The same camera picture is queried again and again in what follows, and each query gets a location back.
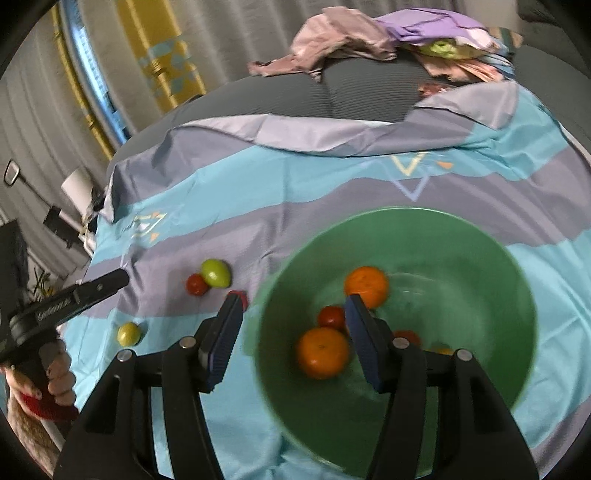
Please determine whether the patterned pastel cloth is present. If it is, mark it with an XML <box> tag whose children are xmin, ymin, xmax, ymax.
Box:
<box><xmin>416</xmin><ymin>27</ymin><xmax>525</xmax><ymax>85</ymax></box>

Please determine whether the black device on stand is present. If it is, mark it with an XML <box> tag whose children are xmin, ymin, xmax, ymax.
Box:
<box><xmin>44</xmin><ymin>205</ymin><xmax>80</xmax><ymax>251</ymax></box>

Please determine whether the potted plant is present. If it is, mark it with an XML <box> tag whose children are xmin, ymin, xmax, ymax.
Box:
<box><xmin>30</xmin><ymin>270</ymin><xmax>55</xmax><ymax>298</ymax></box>

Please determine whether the purple cloth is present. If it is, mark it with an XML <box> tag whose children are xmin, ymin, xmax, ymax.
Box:
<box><xmin>374</xmin><ymin>9</ymin><xmax>491</xmax><ymax>49</ymax></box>

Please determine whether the person's left forearm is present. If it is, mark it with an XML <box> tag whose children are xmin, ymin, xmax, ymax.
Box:
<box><xmin>4</xmin><ymin>390</ymin><xmax>80</xmax><ymax>478</ymax></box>

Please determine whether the grey curtain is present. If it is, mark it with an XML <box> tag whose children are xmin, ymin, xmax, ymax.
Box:
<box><xmin>0</xmin><ymin>0</ymin><xmax>241</xmax><ymax>282</ymax></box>

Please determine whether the teal grey striped blanket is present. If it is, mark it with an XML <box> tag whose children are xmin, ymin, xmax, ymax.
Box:
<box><xmin>60</xmin><ymin>80</ymin><xmax>591</xmax><ymax>480</ymax></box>

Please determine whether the olive green round fruit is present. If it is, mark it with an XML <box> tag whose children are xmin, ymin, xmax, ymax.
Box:
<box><xmin>116</xmin><ymin>322</ymin><xmax>140</xmax><ymax>348</ymax></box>

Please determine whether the pink crumpled cloth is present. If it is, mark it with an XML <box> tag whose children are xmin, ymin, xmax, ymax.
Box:
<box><xmin>248</xmin><ymin>8</ymin><xmax>399</xmax><ymax>83</ymax></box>

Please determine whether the white lamp shade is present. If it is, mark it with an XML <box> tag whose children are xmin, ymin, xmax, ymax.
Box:
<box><xmin>61</xmin><ymin>167</ymin><xmax>95</xmax><ymax>217</ymax></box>

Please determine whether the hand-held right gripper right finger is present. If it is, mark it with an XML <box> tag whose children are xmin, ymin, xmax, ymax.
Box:
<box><xmin>344</xmin><ymin>294</ymin><xmax>540</xmax><ymax>480</ymax></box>

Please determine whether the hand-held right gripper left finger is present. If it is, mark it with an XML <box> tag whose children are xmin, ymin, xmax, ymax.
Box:
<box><xmin>53</xmin><ymin>293</ymin><xmax>245</xmax><ymax>480</ymax></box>

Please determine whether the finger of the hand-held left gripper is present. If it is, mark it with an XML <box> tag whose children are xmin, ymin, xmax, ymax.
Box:
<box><xmin>76</xmin><ymin>269</ymin><xmax>131</xmax><ymax>309</ymax></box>

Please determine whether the green bowl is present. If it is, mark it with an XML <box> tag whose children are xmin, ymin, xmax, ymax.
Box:
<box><xmin>252</xmin><ymin>206</ymin><xmax>539</xmax><ymax>478</ymax></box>

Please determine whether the large green oval fruit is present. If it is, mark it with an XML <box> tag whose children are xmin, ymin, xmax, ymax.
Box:
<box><xmin>201</xmin><ymin>259</ymin><xmax>232</xmax><ymax>289</ymax></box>

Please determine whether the yellow curtain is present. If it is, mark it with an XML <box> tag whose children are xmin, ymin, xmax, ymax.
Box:
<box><xmin>115</xmin><ymin>0</ymin><xmax>206</xmax><ymax>114</ymax></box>

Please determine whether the person's left hand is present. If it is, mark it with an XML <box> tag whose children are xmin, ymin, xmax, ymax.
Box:
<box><xmin>4</xmin><ymin>342</ymin><xmax>78</xmax><ymax>408</ymax></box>

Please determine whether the orange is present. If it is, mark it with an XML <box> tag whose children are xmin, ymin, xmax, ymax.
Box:
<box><xmin>344</xmin><ymin>266</ymin><xmax>389</xmax><ymax>309</ymax></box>
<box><xmin>295</xmin><ymin>327</ymin><xmax>351</xmax><ymax>380</ymax></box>

